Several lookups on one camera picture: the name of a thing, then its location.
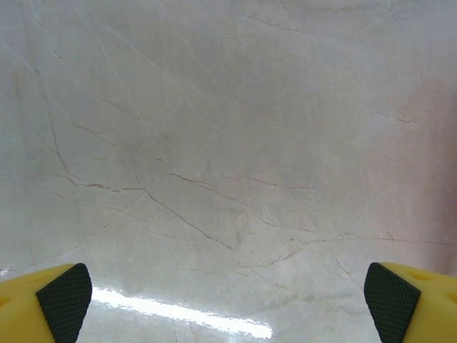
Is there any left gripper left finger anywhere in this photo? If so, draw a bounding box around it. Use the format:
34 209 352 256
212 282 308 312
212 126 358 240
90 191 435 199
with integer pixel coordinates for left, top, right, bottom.
0 263 93 343

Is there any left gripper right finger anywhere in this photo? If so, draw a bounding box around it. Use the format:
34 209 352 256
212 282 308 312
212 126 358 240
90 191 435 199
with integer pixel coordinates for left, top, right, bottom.
363 262 457 343

